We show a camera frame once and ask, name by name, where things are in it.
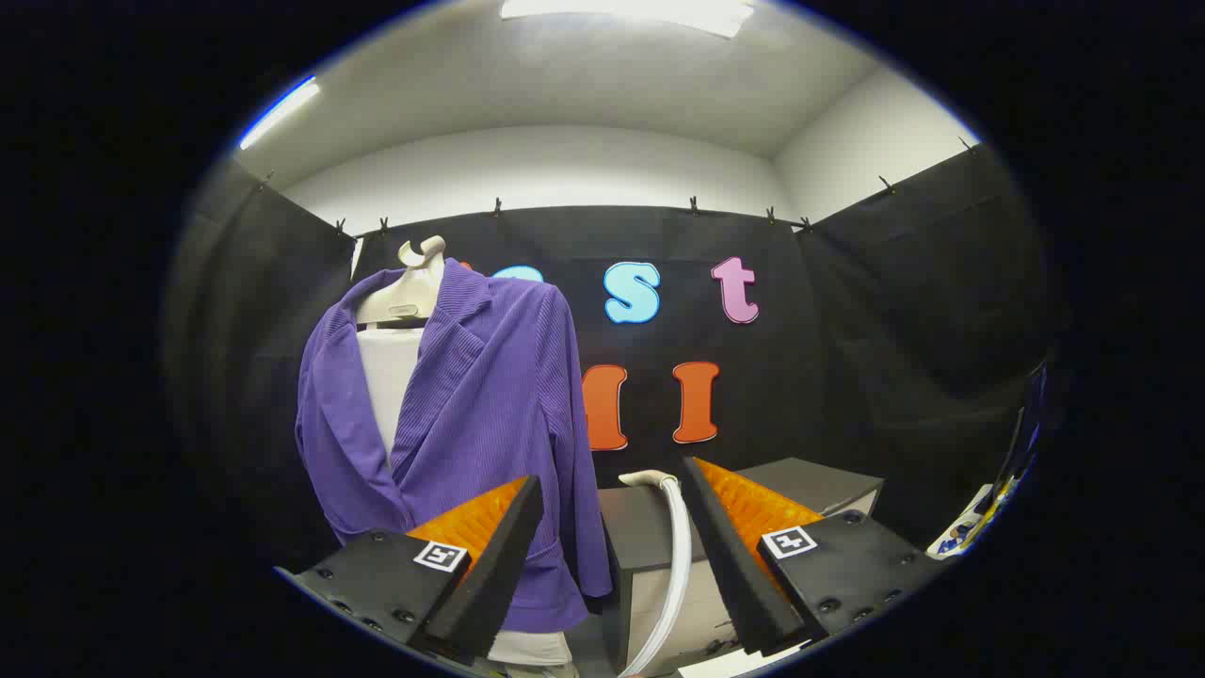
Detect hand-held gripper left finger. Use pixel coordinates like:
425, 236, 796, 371
275, 476, 545, 665

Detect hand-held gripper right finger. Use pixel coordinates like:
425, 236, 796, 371
680, 457, 947, 657

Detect white garment steamer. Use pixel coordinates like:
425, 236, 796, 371
617, 469, 694, 678

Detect purple corduroy jacket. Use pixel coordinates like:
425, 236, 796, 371
295, 259, 613, 634

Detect beige clothes hanger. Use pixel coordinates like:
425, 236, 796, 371
356, 235, 448, 327

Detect white cabinet with dark top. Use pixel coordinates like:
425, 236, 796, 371
598, 458, 886, 675

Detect white paper sheet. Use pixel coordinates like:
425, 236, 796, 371
676, 645, 765, 678

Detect white mannequin form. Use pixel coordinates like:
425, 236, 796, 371
356, 325, 577, 675

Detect white tray of small items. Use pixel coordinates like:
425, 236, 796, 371
927, 482, 1020, 562

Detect narrow ceiling light strip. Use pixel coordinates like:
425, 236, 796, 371
238, 77, 322, 152

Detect wide ceiling light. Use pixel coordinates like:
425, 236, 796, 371
499, 0, 756, 40

